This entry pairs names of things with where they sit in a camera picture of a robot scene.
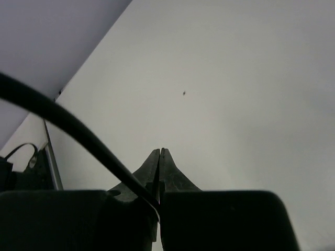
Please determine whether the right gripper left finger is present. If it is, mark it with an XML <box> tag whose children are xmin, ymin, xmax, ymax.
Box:
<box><xmin>108</xmin><ymin>149</ymin><xmax>160</xmax><ymax>203</ymax></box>

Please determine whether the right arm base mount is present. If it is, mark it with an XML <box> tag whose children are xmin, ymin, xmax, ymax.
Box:
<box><xmin>1</xmin><ymin>143</ymin><xmax>62</xmax><ymax>192</ymax></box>

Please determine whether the aluminium rail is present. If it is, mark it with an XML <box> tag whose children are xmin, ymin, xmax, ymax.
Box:
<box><xmin>43</xmin><ymin>120</ymin><xmax>64</xmax><ymax>190</ymax></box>

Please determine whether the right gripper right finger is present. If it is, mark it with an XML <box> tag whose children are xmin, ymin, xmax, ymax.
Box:
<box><xmin>159</xmin><ymin>148</ymin><xmax>201</xmax><ymax>192</ymax></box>

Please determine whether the black headphone cable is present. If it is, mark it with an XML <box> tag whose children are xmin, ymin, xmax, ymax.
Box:
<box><xmin>0</xmin><ymin>72</ymin><xmax>162</xmax><ymax>223</ymax></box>

